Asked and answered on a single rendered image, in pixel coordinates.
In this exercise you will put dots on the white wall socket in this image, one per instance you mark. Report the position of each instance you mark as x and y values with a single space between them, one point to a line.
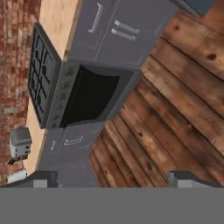
17 176

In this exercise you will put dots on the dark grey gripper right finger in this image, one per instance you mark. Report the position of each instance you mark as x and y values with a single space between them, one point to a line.
182 176

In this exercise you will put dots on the black gas hob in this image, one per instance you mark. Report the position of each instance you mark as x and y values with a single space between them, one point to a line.
40 78

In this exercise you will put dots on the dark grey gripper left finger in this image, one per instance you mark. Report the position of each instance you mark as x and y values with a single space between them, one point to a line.
43 176

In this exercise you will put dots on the silver toaster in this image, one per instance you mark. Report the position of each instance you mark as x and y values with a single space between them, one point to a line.
20 143

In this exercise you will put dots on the grey wall socket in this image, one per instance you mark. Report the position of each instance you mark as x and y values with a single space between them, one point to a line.
10 110

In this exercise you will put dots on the dark blue-grey cabinet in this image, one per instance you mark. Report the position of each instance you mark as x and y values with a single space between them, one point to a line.
195 5

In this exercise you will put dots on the grey oven with dark window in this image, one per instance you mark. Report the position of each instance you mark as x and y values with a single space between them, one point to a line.
93 93

